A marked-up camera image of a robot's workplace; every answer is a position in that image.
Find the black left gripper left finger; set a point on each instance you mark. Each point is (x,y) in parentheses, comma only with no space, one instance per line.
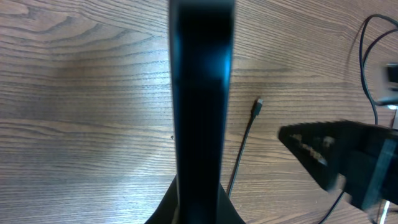
(168,210)

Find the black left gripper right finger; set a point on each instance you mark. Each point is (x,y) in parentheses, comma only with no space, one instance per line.
(226,213)

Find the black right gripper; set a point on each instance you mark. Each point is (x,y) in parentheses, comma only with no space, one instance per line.
(368,155)

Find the blue Galaxy smartphone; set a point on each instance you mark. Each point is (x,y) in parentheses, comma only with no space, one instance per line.
(201,47)

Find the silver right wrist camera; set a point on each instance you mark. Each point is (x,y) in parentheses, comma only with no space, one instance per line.
(386,84)

